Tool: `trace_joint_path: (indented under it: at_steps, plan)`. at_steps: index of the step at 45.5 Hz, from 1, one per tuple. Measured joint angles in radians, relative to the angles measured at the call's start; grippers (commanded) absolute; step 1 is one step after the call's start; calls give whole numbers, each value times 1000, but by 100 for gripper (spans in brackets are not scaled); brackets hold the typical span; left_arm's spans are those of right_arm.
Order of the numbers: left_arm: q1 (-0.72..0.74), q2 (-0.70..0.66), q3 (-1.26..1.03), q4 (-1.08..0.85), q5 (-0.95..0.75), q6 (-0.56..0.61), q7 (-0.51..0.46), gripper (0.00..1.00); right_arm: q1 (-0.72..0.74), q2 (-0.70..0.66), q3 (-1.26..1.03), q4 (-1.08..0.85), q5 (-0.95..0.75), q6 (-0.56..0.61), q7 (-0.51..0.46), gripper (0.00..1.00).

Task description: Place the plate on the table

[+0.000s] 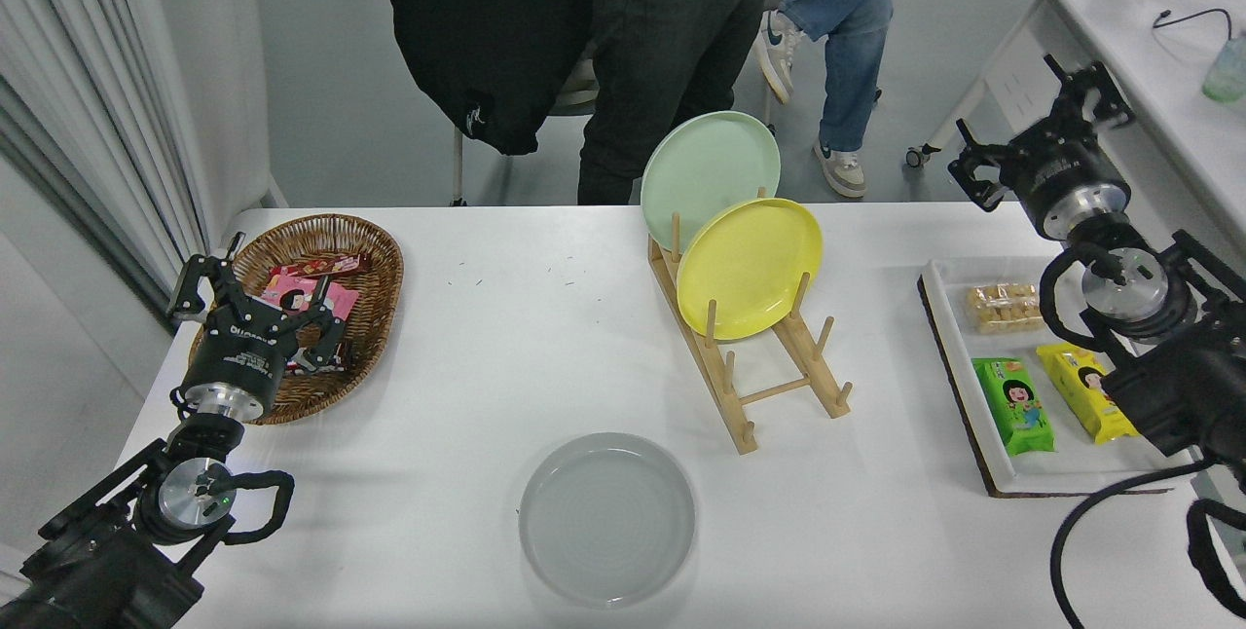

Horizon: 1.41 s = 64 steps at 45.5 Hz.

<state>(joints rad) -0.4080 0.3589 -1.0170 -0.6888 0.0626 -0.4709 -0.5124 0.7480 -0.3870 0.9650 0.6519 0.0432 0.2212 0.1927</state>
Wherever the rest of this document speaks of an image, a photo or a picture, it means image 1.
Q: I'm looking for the yellow snack packet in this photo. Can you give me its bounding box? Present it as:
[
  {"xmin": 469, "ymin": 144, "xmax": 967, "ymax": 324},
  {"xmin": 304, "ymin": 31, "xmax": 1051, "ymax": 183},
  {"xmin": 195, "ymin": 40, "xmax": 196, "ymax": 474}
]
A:
[{"xmin": 1035, "ymin": 342, "xmax": 1140, "ymax": 445}]

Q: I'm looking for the grey chair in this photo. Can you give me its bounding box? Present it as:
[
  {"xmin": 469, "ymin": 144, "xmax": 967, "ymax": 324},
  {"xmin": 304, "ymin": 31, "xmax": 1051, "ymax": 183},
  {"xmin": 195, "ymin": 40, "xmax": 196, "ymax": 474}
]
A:
[{"xmin": 450, "ymin": 55, "xmax": 600, "ymax": 208}]

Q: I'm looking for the wooden plate rack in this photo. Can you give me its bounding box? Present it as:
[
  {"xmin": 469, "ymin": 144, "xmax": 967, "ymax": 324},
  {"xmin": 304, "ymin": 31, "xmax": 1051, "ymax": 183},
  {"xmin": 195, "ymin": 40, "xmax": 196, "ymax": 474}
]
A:
[{"xmin": 647, "ymin": 186, "xmax": 855, "ymax": 456}]

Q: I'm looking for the dark red snack bar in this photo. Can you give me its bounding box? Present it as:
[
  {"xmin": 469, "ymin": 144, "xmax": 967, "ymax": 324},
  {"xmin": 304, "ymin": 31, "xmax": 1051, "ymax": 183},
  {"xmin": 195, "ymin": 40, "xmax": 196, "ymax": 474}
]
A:
[{"xmin": 282, "ymin": 340, "xmax": 354, "ymax": 375}]

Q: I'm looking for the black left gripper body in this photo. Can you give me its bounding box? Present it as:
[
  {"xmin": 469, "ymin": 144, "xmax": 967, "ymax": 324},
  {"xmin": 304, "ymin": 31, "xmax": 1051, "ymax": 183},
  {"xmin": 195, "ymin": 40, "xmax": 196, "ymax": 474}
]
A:
[{"xmin": 179, "ymin": 314, "xmax": 295, "ymax": 407}]

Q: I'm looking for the grey plate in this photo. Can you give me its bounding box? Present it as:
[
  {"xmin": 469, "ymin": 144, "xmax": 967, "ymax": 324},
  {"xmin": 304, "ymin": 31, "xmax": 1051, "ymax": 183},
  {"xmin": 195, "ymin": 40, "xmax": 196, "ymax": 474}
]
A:
[{"xmin": 519, "ymin": 432, "xmax": 697, "ymax": 609}]

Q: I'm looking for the pale green plate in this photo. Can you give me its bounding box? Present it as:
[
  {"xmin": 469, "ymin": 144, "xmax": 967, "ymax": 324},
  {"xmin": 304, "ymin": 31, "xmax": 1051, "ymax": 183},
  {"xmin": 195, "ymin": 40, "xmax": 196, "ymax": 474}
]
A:
[{"xmin": 640, "ymin": 111, "xmax": 782, "ymax": 255}]

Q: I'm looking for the standing person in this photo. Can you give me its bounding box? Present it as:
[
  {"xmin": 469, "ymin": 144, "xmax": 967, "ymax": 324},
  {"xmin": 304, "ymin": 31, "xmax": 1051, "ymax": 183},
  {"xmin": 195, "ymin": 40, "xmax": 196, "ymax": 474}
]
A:
[{"xmin": 577, "ymin": 0, "xmax": 780, "ymax": 206}]

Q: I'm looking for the yellow plate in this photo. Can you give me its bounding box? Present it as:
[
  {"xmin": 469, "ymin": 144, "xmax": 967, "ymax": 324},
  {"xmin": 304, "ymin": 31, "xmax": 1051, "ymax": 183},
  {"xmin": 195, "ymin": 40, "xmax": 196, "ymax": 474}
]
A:
[{"xmin": 676, "ymin": 198, "xmax": 825, "ymax": 340}]

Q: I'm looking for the white curtain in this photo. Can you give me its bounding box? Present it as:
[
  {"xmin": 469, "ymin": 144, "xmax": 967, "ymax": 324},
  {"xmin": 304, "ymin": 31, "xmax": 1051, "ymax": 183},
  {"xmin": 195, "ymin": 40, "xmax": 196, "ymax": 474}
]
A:
[{"xmin": 0, "ymin": 0, "xmax": 210, "ymax": 318}]

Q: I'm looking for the white tray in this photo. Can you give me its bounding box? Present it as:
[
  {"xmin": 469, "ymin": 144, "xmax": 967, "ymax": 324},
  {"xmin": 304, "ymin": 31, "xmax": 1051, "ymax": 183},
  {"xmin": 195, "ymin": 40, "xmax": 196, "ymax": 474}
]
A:
[{"xmin": 920, "ymin": 257, "xmax": 1203, "ymax": 496}]

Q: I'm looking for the black jacket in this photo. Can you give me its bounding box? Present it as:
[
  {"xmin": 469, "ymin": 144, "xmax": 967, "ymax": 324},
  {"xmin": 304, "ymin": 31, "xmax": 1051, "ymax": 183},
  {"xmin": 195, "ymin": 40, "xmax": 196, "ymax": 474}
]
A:
[{"xmin": 376, "ymin": 0, "xmax": 597, "ymax": 158}]

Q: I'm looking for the green snack packet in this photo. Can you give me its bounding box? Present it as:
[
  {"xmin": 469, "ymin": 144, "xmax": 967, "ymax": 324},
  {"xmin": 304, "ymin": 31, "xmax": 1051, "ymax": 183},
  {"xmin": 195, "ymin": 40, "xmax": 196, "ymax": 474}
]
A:
[{"xmin": 971, "ymin": 357, "xmax": 1056, "ymax": 457}]

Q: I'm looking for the black cable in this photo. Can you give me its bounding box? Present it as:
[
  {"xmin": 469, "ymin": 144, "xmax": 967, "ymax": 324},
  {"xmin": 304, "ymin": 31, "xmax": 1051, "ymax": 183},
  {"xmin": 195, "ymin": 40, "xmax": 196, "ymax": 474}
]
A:
[{"xmin": 1153, "ymin": 9, "xmax": 1233, "ymax": 41}]

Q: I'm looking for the brown wicker basket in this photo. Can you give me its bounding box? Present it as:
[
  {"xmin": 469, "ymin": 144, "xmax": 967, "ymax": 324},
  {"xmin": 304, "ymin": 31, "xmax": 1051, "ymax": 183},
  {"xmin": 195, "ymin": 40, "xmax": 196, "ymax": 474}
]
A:
[{"xmin": 188, "ymin": 214, "xmax": 405, "ymax": 426}]

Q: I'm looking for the pale green glass jar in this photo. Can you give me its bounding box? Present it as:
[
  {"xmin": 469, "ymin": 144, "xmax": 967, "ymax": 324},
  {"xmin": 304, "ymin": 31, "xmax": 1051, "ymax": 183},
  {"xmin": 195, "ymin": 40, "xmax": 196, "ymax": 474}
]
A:
[{"xmin": 1200, "ymin": 33, "xmax": 1246, "ymax": 104}]

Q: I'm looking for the pink snack packet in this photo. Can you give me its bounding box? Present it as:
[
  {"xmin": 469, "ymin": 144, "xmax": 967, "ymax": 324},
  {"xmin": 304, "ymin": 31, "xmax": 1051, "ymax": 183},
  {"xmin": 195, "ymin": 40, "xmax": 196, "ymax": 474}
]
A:
[{"xmin": 261, "ymin": 274, "xmax": 359, "ymax": 338}]

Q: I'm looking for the seated person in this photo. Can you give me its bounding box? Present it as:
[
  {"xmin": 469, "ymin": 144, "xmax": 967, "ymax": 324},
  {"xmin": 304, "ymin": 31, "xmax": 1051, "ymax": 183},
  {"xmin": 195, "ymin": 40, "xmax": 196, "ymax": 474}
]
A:
[{"xmin": 754, "ymin": 0, "xmax": 955, "ymax": 199}]

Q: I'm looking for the clear peanut snack packet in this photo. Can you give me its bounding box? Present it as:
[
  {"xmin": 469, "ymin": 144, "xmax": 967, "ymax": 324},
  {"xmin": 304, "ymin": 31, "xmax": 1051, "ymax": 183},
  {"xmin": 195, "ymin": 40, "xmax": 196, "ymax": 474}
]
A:
[{"xmin": 964, "ymin": 282, "xmax": 1048, "ymax": 335}]

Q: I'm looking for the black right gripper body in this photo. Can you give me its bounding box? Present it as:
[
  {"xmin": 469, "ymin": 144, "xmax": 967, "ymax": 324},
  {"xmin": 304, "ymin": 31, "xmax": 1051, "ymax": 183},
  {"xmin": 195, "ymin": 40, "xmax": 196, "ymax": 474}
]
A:
[{"xmin": 1009, "ymin": 129, "xmax": 1131, "ymax": 222}]

